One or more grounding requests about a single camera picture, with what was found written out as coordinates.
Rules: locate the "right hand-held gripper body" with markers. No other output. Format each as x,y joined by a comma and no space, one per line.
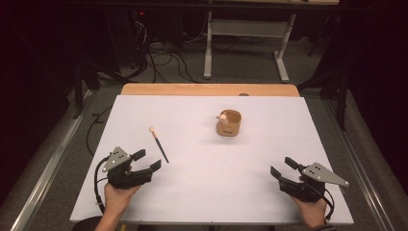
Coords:
303,191

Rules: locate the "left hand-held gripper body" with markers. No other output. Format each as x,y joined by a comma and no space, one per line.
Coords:
123,178

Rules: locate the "round wooden pen cup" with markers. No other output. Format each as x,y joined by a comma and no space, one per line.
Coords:
229,130

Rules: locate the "person's left hand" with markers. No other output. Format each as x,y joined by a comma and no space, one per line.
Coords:
117,197

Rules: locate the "person's right hand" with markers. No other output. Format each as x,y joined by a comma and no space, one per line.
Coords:
310,211

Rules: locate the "white board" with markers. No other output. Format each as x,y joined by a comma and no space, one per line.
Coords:
198,183

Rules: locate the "person's dark clothing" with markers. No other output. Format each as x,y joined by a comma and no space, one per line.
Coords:
85,224

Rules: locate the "small dark round object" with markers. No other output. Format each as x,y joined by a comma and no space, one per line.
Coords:
243,94

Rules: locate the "black metal stand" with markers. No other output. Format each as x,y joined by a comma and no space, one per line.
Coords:
343,96
78,89

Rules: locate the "wooden table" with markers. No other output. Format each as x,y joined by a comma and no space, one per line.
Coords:
192,89

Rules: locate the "dark box with red light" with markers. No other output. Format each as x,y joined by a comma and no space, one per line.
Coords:
128,41

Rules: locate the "aluminium rail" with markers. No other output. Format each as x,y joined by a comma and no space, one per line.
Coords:
48,179
362,179

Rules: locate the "white metal table frame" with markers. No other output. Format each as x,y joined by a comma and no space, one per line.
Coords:
247,28

